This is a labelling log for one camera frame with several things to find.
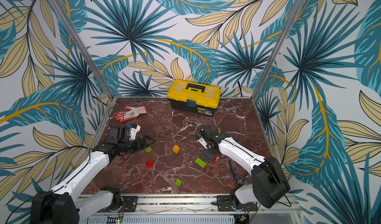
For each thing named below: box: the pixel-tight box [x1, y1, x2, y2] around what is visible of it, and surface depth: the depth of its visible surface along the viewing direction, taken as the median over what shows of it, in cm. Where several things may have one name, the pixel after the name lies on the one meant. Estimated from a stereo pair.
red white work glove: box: [115, 105, 148, 123], surface depth 111 cm
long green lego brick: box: [194, 157, 207, 169], surface depth 89 cm
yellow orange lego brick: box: [172, 144, 181, 155], surface depth 92 cm
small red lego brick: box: [146, 160, 154, 168], surface depth 87 cm
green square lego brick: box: [174, 178, 183, 188], surface depth 81 cm
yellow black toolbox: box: [167, 79, 222, 117], surface depth 102 cm
